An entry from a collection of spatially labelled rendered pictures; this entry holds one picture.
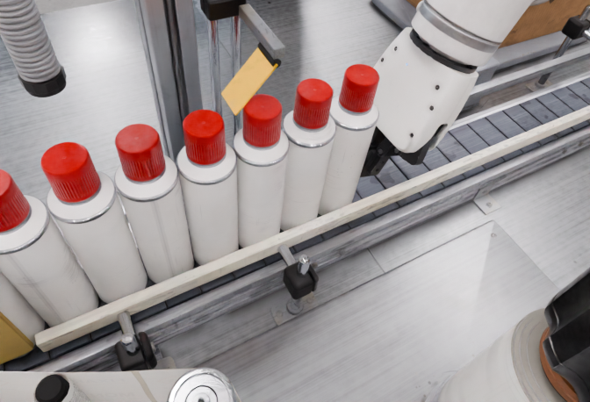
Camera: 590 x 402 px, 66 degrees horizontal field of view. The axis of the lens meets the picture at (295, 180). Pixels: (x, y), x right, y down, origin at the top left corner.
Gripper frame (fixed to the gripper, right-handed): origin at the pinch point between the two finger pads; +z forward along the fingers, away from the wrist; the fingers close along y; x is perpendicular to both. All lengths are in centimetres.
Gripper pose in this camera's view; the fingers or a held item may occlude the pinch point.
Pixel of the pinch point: (370, 160)
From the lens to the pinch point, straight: 55.2
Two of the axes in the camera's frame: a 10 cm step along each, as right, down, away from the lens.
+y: 4.8, 7.1, -5.2
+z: -3.8, 7.0, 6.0
